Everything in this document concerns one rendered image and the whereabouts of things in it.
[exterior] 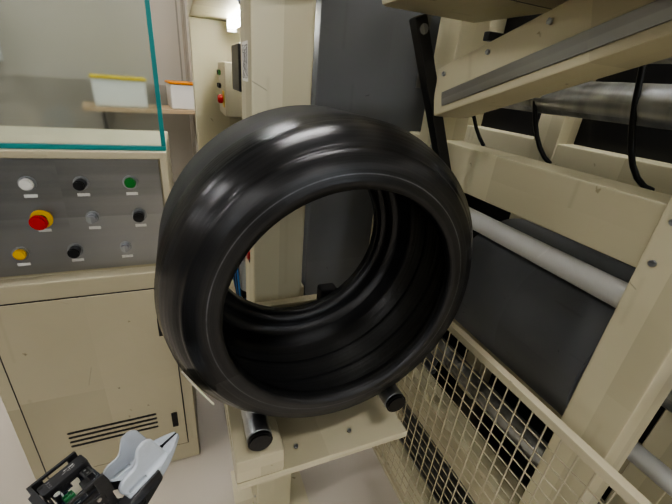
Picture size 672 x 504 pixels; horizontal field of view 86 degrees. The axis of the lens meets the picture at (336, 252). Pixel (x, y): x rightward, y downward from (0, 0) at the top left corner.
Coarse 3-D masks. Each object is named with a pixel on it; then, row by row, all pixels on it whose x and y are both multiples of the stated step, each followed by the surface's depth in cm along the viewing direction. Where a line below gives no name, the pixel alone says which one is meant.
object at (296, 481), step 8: (232, 472) 148; (296, 472) 150; (232, 480) 145; (296, 480) 147; (248, 488) 143; (296, 488) 144; (304, 488) 145; (240, 496) 140; (248, 496) 140; (296, 496) 142; (304, 496) 142
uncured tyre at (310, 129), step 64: (256, 128) 52; (320, 128) 47; (384, 128) 51; (192, 192) 47; (256, 192) 45; (320, 192) 47; (384, 192) 82; (448, 192) 56; (192, 256) 46; (384, 256) 90; (448, 256) 62; (192, 320) 49; (256, 320) 84; (320, 320) 91; (384, 320) 86; (448, 320) 69; (256, 384) 58; (320, 384) 77; (384, 384) 70
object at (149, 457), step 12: (144, 444) 46; (156, 444) 48; (168, 444) 51; (144, 456) 46; (156, 456) 48; (168, 456) 49; (132, 468) 45; (144, 468) 46; (156, 468) 47; (132, 480) 45; (144, 480) 46; (120, 492) 44; (132, 492) 45
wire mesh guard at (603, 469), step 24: (456, 336) 83; (480, 360) 76; (456, 384) 86; (480, 384) 78; (504, 384) 71; (408, 408) 107; (432, 432) 97; (504, 432) 74; (384, 456) 125; (408, 456) 109; (480, 456) 80; (552, 456) 63; (576, 456) 59; (600, 456) 56; (624, 480) 53
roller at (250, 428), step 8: (248, 416) 67; (256, 416) 66; (264, 416) 67; (248, 424) 66; (256, 424) 65; (264, 424) 65; (248, 432) 64; (256, 432) 64; (264, 432) 64; (248, 440) 64; (256, 440) 63; (264, 440) 64; (256, 448) 64; (264, 448) 65
